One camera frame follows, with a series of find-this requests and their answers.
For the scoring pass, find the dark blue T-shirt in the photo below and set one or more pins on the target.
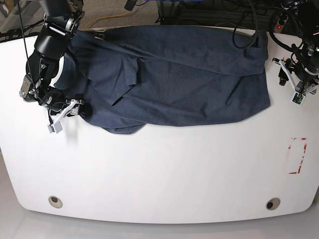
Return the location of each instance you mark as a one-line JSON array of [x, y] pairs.
[[172, 75]]

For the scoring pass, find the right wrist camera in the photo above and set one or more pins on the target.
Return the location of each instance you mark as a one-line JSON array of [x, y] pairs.
[[55, 127]]

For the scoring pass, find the right table grommet hole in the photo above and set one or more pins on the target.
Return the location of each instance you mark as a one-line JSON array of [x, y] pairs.
[[273, 204]]

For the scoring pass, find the red tape rectangle marking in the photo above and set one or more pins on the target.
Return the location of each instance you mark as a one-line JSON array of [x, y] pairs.
[[295, 155]]

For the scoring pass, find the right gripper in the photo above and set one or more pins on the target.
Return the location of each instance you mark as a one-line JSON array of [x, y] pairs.
[[70, 108]]

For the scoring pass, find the table grommet hole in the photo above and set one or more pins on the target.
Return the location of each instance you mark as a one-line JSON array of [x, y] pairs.
[[273, 204], [55, 202]]

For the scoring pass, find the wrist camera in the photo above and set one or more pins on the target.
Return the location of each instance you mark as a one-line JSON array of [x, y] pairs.
[[55, 127], [298, 98]]

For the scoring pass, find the black power strip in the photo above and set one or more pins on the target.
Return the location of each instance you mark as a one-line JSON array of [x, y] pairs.
[[280, 23]]

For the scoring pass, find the left table grommet hole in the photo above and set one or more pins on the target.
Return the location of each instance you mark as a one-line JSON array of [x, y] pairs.
[[55, 202]]

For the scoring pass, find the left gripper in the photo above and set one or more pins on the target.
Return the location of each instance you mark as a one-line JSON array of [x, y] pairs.
[[302, 79]]

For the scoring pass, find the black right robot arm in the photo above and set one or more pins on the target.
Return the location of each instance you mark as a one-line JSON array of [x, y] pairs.
[[61, 20]]

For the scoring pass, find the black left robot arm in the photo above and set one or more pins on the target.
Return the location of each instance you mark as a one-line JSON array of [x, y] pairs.
[[304, 23]]

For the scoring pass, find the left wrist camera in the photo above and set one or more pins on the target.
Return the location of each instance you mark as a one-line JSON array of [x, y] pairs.
[[298, 98]]

